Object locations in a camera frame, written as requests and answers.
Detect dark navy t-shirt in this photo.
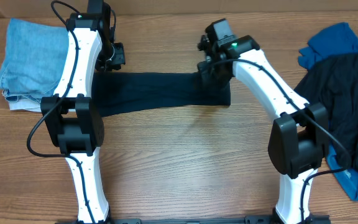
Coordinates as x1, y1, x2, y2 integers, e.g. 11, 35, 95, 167
92, 72, 231, 117

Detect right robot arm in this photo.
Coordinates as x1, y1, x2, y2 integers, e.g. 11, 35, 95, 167
198, 19, 330, 223

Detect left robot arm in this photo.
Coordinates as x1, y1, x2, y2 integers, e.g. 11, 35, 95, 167
35, 0, 126, 223

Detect folded light blue jeans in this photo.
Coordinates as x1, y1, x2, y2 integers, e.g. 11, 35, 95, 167
0, 19, 68, 102

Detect folded white cloth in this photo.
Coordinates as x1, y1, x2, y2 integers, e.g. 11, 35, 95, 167
2, 90, 53, 113

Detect bright blue shirt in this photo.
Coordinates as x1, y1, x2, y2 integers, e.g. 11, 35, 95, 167
298, 22, 358, 201

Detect black t-shirt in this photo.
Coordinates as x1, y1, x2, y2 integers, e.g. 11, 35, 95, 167
295, 54, 358, 171

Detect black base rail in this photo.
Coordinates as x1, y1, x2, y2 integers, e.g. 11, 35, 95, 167
98, 215, 282, 224

